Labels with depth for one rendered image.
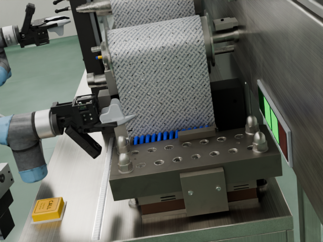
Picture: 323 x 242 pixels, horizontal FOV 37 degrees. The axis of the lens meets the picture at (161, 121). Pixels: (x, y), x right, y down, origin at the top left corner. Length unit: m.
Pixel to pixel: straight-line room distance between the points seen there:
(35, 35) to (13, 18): 5.22
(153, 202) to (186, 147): 0.16
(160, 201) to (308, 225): 0.67
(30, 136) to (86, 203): 0.23
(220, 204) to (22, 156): 0.53
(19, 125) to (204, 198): 0.51
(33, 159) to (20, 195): 2.00
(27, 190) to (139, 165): 2.24
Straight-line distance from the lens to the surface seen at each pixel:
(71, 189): 1.39
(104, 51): 1.24
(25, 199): 3.25
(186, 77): 1.23
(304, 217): 1.67
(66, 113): 1.26
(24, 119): 1.29
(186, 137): 1.22
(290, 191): 2.82
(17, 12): 7.11
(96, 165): 1.48
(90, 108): 1.23
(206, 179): 1.11
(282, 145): 0.86
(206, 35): 1.21
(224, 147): 1.17
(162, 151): 1.19
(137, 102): 1.25
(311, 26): 0.61
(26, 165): 1.33
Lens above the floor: 1.59
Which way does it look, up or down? 25 degrees down
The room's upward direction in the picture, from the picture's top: 10 degrees counter-clockwise
